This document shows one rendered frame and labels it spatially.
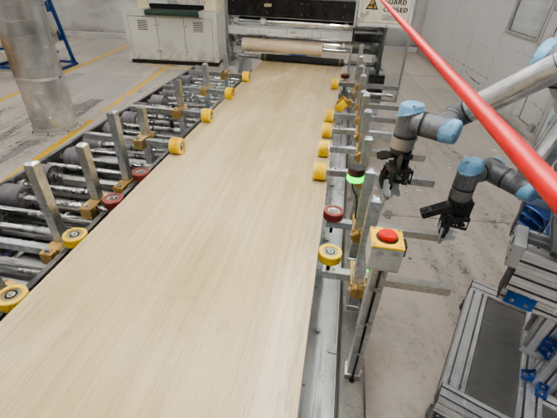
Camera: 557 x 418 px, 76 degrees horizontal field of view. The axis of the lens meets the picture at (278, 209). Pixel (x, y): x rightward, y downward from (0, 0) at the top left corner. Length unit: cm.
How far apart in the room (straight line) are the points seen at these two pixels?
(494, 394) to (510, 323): 46
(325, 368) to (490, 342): 107
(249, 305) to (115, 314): 36
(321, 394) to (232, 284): 43
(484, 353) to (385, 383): 49
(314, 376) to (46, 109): 427
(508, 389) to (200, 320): 143
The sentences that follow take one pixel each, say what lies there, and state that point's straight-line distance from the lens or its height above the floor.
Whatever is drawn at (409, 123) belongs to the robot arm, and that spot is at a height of 131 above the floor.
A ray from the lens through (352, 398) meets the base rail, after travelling 115.
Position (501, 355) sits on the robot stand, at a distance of 211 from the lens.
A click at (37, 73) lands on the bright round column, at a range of 479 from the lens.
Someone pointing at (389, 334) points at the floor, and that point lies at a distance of 222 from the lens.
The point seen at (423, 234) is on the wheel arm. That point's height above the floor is 86.
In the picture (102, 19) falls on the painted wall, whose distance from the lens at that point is 1131.
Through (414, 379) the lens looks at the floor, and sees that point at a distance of 210.
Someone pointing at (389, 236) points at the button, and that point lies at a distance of 79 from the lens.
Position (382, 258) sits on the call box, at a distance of 80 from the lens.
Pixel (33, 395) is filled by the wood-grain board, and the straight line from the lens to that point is 104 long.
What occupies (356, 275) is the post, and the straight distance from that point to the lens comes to 122.
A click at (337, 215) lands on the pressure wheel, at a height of 91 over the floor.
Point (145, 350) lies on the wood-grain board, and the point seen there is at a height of 90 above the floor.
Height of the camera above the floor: 170
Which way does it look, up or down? 34 degrees down
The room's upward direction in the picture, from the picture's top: 2 degrees clockwise
